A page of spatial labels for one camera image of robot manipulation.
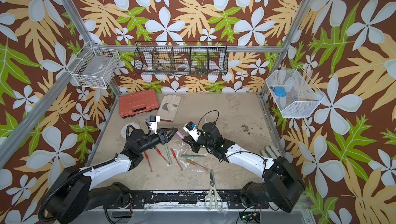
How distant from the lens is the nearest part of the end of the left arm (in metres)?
0.63

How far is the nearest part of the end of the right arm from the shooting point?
24.6 inches

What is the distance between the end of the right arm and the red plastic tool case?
19.2 inches

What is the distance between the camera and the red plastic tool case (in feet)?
3.49

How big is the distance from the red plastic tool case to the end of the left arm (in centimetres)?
40
